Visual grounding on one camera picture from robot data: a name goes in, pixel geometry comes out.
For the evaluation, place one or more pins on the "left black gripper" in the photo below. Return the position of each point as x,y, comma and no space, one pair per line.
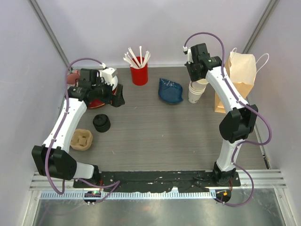
116,100

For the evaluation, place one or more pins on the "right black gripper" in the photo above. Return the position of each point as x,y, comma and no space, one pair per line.
192,77

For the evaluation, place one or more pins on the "stack of paper cups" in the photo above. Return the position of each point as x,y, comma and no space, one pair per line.
196,89

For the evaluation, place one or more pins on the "stack of black lids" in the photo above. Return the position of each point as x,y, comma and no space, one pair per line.
101,123

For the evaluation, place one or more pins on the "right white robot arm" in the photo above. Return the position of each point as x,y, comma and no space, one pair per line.
240,117

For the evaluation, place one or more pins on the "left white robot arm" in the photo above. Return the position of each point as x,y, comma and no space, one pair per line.
52,158

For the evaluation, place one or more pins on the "white paper plate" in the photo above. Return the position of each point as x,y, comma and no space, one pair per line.
114,81

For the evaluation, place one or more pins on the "red round plate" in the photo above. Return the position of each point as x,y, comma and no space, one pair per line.
100,96

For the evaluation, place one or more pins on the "red cylindrical straw holder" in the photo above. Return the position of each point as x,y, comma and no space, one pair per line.
139,76

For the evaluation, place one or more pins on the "blue leaf-shaped dish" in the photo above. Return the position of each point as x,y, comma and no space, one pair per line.
170,91

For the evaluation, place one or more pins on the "brown paper bag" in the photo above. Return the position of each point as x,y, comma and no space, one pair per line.
242,70

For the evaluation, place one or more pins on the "bundle of wrapped straws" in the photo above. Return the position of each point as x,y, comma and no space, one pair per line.
136,61

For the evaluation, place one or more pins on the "pink floral pitcher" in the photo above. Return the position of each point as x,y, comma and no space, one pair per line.
73,77

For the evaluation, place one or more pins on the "beige pulp cup carrier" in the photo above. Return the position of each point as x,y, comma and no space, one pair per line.
81,140

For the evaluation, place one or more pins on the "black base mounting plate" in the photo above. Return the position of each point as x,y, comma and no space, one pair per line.
187,181

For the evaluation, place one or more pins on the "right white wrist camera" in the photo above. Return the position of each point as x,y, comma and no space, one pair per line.
187,52

